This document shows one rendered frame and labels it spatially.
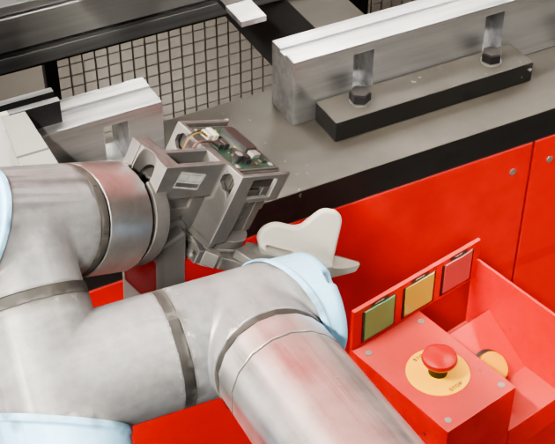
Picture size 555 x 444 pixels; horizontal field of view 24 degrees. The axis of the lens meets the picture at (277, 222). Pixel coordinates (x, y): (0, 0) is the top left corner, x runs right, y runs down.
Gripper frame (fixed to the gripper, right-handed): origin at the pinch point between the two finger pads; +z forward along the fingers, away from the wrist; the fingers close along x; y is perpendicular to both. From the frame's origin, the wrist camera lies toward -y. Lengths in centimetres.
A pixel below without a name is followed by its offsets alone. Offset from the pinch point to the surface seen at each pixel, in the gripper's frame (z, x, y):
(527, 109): 70, 17, -2
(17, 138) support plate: 11.5, 42.2, -21.0
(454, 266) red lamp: 49, 6, -17
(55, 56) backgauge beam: 37, 66, -25
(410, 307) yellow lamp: 44.0, 6.3, -21.8
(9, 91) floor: 132, 169, -95
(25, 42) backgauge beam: 32, 67, -23
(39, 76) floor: 140, 169, -91
